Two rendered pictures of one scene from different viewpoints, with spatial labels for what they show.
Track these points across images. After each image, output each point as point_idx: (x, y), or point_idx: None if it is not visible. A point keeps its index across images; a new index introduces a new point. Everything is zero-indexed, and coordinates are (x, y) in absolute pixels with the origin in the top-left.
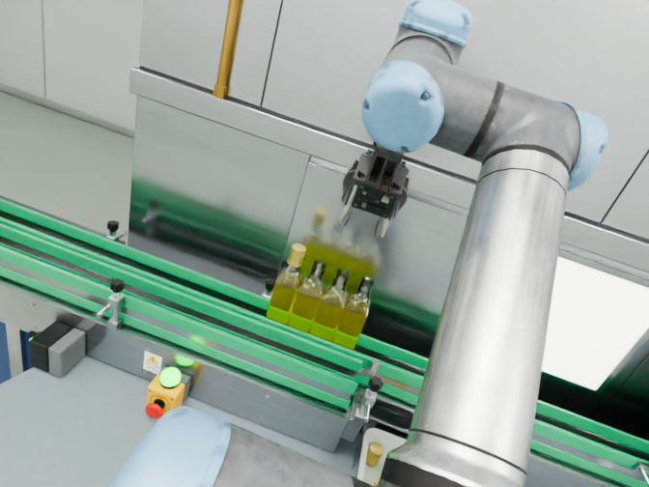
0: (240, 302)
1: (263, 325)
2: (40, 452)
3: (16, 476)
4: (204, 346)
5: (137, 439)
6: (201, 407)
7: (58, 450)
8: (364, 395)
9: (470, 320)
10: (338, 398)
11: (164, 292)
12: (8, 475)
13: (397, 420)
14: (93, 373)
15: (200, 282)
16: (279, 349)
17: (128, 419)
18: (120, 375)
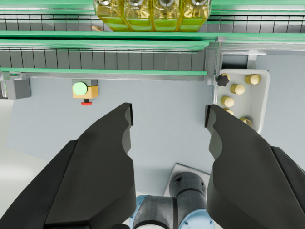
0: (82, 8)
1: (112, 43)
2: (56, 135)
3: (57, 146)
4: (83, 72)
5: (89, 113)
6: (108, 81)
7: (62, 131)
8: (213, 83)
9: None
10: (192, 75)
11: (22, 43)
12: (54, 147)
13: (241, 52)
14: (41, 86)
15: (36, 7)
16: (135, 46)
17: (78, 105)
18: (55, 80)
